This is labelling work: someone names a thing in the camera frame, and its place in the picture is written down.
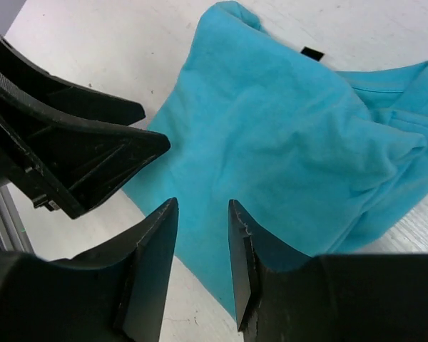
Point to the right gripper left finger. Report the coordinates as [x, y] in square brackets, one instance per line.
[113, 292]

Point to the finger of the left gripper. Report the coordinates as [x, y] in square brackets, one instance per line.
[65, 96]
[62, 161]

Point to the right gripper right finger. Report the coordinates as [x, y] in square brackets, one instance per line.
[282, 294]

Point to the teal t shirt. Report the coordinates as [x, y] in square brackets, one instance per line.
[327, 161]

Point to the aluminium rail frame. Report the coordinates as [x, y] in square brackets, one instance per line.
[13, 236]

